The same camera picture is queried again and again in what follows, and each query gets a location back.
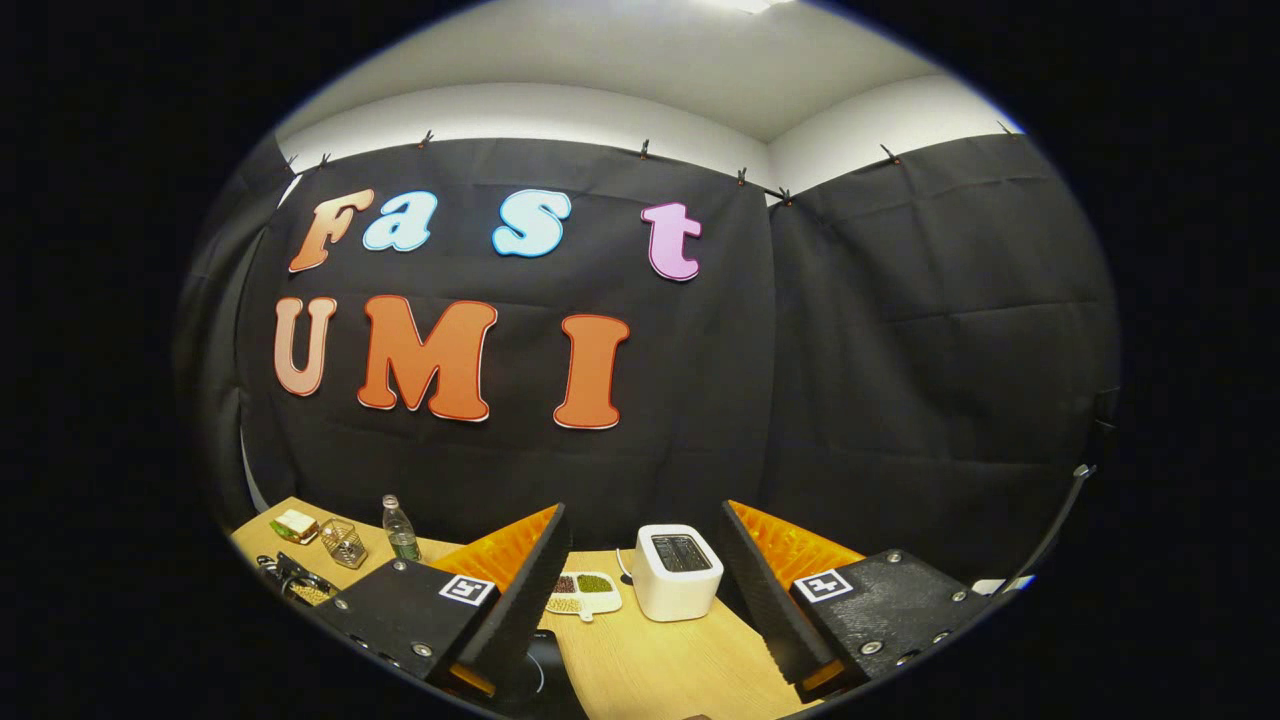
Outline sandwich with green lettuce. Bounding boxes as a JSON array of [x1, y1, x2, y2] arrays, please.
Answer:
[[270, 508, 321, 546]]

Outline metal wire basket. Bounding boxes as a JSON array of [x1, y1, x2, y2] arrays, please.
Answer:
[[320, 518, 369, 571]]

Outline clear plastic bottle green label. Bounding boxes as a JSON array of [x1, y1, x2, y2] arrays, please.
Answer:
[[382, 494, 421, 563]]

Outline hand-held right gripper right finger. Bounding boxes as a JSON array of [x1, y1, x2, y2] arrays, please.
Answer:
[[715, 500, 1001, 703]]

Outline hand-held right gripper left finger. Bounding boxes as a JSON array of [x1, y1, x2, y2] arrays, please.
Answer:
[[315, 503, 573, 701]]

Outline white divided dish with beans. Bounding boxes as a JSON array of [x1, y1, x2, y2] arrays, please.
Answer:
[[545, 570, 623, 623]]

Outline black induction cooktop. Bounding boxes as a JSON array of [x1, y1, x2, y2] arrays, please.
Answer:
[[490, 628, 591, 720]]

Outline row of black clips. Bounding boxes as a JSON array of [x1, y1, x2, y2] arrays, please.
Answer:
[[285, 125, 1016, 206]]

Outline steel pot with black handle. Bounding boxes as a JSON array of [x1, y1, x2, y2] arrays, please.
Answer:
[[255, 550, 343, 609]]

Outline thin black curved rod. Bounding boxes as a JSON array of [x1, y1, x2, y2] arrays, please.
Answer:
[[1005, 463, 1098, 593]]

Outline white toaster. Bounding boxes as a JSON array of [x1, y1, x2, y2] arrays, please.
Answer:
[[632, 524, 725, 623]]

